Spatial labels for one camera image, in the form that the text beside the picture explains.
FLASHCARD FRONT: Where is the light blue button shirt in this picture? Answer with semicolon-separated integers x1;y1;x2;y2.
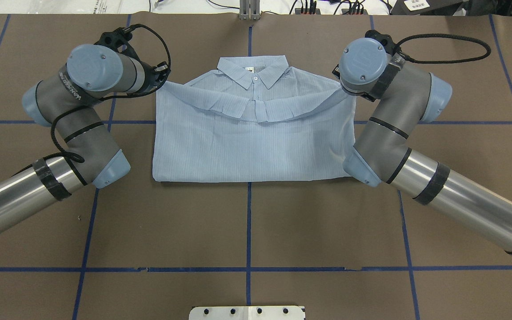
152;56;356;183

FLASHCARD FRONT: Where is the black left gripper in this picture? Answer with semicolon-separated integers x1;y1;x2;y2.
148;63;170;87

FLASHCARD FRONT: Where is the grey aluminium frame post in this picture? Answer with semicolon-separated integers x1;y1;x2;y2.
239;0;261;21

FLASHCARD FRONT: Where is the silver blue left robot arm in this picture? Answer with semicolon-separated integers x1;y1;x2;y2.
0;44;171;233

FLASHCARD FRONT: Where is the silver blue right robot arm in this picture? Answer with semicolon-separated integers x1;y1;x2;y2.
333;34;512;257

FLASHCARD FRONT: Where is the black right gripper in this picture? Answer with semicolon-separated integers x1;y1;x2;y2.
332;64;341;82

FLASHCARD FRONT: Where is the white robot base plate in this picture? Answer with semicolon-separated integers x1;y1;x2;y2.
188;305;307;320

